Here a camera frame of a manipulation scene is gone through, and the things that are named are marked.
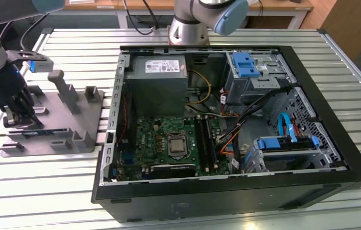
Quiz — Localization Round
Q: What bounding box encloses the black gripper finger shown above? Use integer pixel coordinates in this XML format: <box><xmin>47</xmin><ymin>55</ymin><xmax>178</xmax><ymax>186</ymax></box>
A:
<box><xmin>19</xmin><ymin>88</ymin><xmax>46</xmax><ymax>129</ymax></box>
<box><xmin>2</xmin><ymin>95</ymin><xmax>35</xmax><ymax>128</ymax></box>

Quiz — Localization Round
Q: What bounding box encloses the RAM stick with blue label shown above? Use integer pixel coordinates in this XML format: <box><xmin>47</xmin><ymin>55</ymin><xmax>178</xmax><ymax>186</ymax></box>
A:
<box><xmin>23</xmin><ymin>130</ymin><xmax>70</xmax><ymax>135</ymax></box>

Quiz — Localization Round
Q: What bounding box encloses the grey parts rack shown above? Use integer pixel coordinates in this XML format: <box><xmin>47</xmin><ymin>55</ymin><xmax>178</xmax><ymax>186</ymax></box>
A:
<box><xmin>0</xmin><ymin>69</ymin><xmax>107</xmax><ymax>158</ymax></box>

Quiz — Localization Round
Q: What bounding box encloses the green motherboard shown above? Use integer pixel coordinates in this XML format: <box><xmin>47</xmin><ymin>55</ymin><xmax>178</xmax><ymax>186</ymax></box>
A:
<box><xmin>122</xmin><ymin>116</ymin><xmax>232</xmax><ymax>180</ymax></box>

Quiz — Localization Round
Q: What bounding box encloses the grey power supply unit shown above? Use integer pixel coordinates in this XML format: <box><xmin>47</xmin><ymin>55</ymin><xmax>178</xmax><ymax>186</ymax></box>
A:
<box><xmin>126</xmin><ymin>55</ymin><xmax>190</xmax><ymax>118</ymax></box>

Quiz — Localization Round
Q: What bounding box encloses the silver CPU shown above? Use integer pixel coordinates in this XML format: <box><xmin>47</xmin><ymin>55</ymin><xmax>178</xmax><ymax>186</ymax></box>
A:
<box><xmin>170</xmin><ymin>138</ymin><xmax>187</xmax><ymax>153</ymax></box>

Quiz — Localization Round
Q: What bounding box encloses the metal CPU socket cover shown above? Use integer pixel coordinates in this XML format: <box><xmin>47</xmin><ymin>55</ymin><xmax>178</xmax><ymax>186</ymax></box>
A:
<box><xmin>166</xmin><ymin>133</ymin><xmax>190</xmax><ymax>160</ymax></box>

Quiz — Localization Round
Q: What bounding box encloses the black graphics card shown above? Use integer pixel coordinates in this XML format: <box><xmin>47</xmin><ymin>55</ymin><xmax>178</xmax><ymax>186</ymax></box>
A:
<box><xmin>142</xmin><ymin>162</ymin><xmax>198</xmax><ymax>179</ymax></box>

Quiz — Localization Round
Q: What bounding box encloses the black PC case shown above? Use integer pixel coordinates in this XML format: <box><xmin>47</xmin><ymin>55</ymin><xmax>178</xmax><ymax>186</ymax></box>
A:
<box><xmin>91</xmin><ymin>45</ymin><xmax>361</xmax><ymax>226</ymax></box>

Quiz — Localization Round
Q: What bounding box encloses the blue drive latch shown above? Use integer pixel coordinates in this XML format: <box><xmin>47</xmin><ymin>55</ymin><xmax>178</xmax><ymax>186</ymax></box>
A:
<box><xmin>234</xmin><ymin>52</ymin><xmax>263</xmax><ymax>78</ymax></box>

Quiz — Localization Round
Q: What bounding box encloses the grey drive cage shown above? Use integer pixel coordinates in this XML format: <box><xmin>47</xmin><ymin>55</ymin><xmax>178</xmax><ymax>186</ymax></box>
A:
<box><xmin>224</xmin><ymin>51</ymin><xmax>296</xmax><ymax>104</ymax></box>

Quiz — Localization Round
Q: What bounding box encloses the grey disk bay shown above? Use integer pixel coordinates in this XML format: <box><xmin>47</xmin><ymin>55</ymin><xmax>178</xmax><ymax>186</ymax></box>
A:
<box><xmin>243</xmin><ymin>141</ymin><xmax>344</xmax><ymax>173</ymax></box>

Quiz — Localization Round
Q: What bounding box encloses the wooden desk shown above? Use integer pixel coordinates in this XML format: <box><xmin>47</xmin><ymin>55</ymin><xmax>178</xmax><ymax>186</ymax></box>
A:
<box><xmin>47</xmin><ymin>0</ymin><xmax>315</xmax><ymax>30</ymax></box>

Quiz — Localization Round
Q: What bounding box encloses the brown wooden cabinet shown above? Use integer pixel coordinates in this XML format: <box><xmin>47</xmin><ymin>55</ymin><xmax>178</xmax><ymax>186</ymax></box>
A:
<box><xmin>323</xmin><ymin>0</ymin><xmax>361</xmax><ymax>60</ymax></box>

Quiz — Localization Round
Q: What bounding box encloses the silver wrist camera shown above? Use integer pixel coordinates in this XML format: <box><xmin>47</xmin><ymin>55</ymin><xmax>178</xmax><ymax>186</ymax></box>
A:
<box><xmin>6</xmin><ymin>49</ymin><xmax>55</xmax><ymax>73</ymax></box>

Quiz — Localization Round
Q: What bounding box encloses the yellow wire pair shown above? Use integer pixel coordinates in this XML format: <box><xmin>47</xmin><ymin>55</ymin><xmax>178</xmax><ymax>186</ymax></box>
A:
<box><xmin>186</xmin><ymin>69</ymin><xmax>214</xmax><ymax>106</ymax></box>

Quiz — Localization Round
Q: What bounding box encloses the orange wire bundle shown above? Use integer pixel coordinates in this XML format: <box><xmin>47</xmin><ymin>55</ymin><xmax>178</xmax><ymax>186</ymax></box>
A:
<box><xmin>220</xmin><ymin>138</ymin><xmax>238</xmax><ymax>156</ymax></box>

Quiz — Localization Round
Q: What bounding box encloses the blue flat data cable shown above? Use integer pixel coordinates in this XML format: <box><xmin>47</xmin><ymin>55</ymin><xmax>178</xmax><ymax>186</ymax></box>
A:
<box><xmin>278</xmin><ymin>112</ymin><xmax>299</xmax><ymax>143</ymax></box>

